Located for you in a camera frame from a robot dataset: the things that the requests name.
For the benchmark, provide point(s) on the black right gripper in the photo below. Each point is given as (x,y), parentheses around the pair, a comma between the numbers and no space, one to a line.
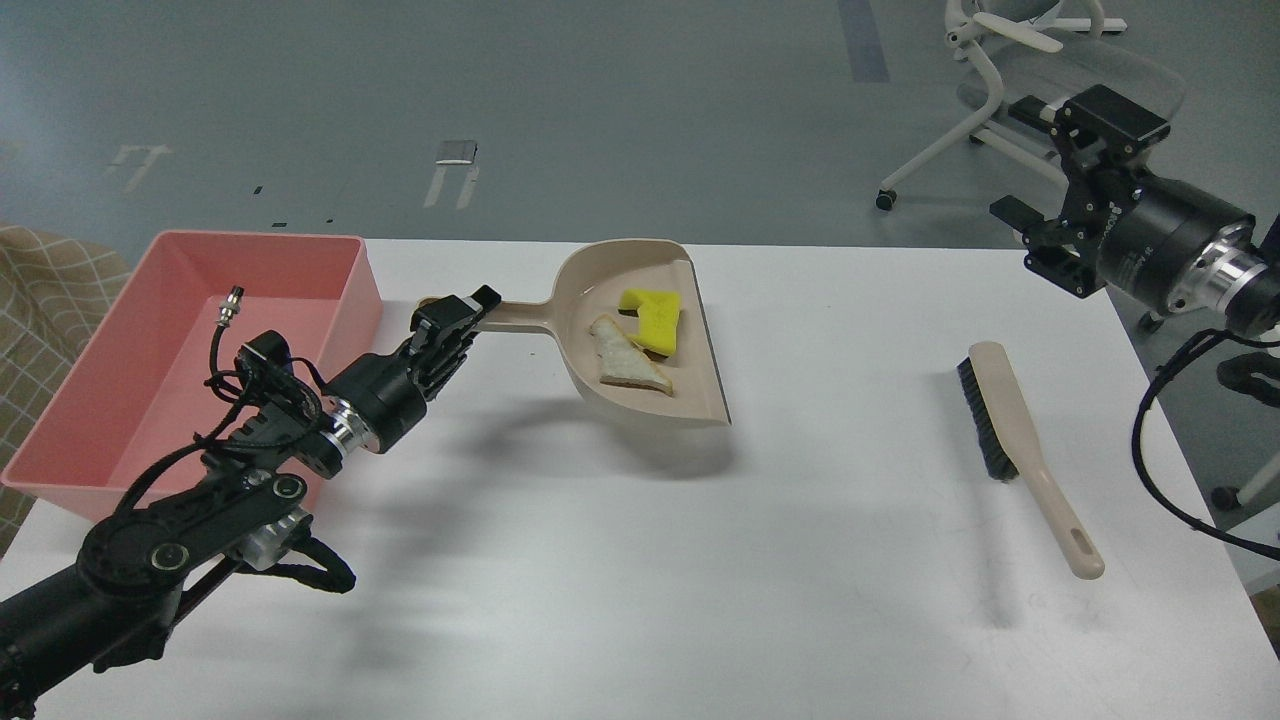
(1161,241)

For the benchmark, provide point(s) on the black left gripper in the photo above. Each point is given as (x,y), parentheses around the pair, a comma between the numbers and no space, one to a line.
(390,393)

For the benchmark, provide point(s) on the white bread slice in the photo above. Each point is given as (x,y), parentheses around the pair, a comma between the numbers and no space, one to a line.
(622,363)

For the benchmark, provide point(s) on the beige plastic dustpan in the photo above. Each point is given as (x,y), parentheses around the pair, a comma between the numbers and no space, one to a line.
(632,331)

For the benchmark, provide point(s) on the yellow sponge piece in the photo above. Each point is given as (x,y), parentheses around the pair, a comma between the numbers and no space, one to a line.
(657,313)

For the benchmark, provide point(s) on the beige hand brush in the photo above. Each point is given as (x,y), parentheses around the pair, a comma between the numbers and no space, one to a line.
(1011,448)

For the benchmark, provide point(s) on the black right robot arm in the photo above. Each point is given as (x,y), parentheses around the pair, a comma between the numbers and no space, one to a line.
(1161,241)

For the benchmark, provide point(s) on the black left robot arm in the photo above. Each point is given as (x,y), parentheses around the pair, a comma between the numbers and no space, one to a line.
(225,505)

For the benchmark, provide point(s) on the pink plastic bin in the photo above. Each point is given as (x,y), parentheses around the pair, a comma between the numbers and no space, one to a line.
(138,391)

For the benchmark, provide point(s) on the grey white office chair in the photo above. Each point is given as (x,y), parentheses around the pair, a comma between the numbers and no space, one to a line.
(1022,67)

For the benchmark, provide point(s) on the beige checkered cloth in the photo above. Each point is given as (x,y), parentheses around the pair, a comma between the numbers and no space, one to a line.
(55,292)

